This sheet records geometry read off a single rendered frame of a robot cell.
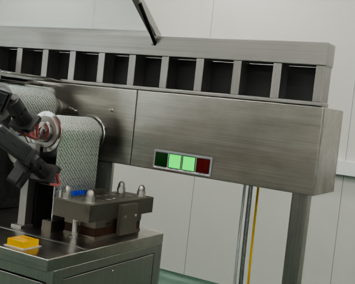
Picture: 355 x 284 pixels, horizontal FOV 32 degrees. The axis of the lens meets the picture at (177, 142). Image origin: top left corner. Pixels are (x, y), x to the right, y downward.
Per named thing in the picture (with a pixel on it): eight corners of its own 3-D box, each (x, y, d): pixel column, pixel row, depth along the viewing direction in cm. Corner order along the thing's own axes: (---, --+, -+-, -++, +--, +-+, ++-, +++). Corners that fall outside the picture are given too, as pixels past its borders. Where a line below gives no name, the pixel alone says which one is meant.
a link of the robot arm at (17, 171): (39, 155, 197) (17, 142, 198) (18, 184, 193) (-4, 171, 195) (47, 165, 208) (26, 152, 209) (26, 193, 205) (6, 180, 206)
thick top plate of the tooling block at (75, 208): (52, 214, 212) (53, 197, 212) (119, 205, 247) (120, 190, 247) (88, 223, 204) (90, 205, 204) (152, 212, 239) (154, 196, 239)
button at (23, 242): (6, 244, 191) (7, 237, 191) (22, 242, 197) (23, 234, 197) (22, 249, 188) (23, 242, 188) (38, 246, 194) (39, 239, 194)
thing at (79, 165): (52, 198, 218) (57, 147, 217) (93, 194, 238) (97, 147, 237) (53, 199, 218) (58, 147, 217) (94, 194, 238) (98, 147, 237)
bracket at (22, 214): (9, 227, 218) (17, 142, 216) (22, 225, 223) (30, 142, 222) (20, 230, 215) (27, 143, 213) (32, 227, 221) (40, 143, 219)
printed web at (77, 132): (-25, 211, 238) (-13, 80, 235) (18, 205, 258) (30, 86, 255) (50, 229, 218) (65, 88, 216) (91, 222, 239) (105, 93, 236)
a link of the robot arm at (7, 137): (3, 121, 159) (-31, 101, 161) (-10, 140, 158) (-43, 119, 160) (45, 156, 201) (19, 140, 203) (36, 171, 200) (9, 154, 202)
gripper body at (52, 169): (53, 184, 209) (41, 174, 204) (31, 180, 214) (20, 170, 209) (61, 168, 212) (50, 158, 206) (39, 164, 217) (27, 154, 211)
